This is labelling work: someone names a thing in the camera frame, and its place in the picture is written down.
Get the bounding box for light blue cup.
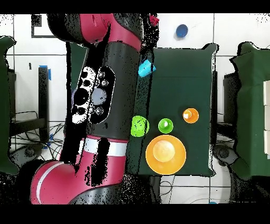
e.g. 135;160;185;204
138;59;157;78

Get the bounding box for blue bowl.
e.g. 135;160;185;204
176;24;189;38

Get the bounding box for green bowl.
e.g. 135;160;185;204
130;115;150;137

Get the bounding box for green cup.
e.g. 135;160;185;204
158;118;175;134

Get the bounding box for large yellow bowl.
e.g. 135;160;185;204
145;134;187;175

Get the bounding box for dark green tablecloth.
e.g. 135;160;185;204
66;41;219;176

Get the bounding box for yellow cup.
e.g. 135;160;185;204
182;108;199;124

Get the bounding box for thin black bar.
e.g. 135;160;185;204
211;70;218;146

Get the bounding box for long black beam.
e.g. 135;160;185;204
38;66;50;143

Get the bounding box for red cup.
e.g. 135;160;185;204
149;14;160;27

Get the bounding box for gray black machine base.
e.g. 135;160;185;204
9;143;45;167
213;143;239;167

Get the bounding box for short black beam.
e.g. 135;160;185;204
10;117;46;136

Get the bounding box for green cloth side table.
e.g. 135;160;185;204
0;35;20;176
229;42;270;180

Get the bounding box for white boxes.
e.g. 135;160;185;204
262;80;270;159

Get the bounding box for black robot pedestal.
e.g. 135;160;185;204
126;174;162;205

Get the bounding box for black square frame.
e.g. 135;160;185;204
31;14;57;39

